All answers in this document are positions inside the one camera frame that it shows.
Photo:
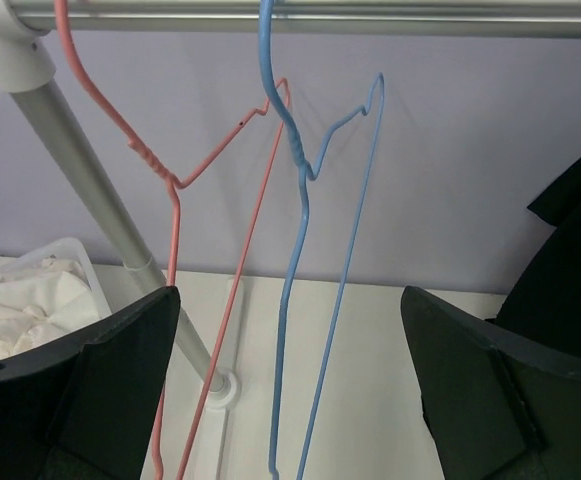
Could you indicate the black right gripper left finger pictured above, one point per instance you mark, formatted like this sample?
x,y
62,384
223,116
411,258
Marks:
x,y
83,406

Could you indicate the white plastic basket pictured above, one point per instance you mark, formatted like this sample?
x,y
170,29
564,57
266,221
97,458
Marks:
x,y
68,249

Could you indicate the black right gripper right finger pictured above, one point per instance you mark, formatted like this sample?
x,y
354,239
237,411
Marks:
x,y
497,405

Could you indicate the light blue hanger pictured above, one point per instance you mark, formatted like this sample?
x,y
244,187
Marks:
x,y
309,172

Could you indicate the metal clothes rack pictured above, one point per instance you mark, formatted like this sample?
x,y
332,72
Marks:
x,y
486,113

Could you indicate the black t shirt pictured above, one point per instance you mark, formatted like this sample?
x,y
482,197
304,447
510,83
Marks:
x,y
545,303

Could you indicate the white tank top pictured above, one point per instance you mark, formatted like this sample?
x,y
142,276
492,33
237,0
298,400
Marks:
x,y
43,303

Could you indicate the pink wire hanger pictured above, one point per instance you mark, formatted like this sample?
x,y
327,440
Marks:
x,y
189,116

